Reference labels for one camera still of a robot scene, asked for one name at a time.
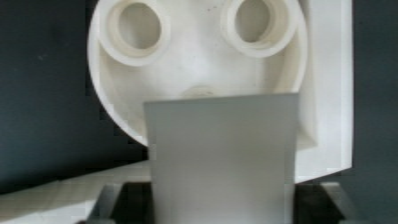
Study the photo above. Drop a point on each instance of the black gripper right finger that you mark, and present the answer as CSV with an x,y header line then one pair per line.
x,y
322,205

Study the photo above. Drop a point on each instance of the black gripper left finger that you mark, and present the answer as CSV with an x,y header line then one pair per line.
x,y
123,206

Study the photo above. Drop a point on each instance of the white stool leg tagged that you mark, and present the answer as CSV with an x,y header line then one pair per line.
x,y
222,143

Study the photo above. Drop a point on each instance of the white round stool seat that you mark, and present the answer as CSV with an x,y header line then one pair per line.
x,y
192,48

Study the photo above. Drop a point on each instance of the white front rail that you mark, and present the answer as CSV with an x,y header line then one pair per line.
x,y
59,202

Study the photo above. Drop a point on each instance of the white rail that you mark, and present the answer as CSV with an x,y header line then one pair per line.
x,y
59,202
323,154

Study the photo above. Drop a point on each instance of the white right side rail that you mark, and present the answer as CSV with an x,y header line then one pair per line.
x,y
323,154

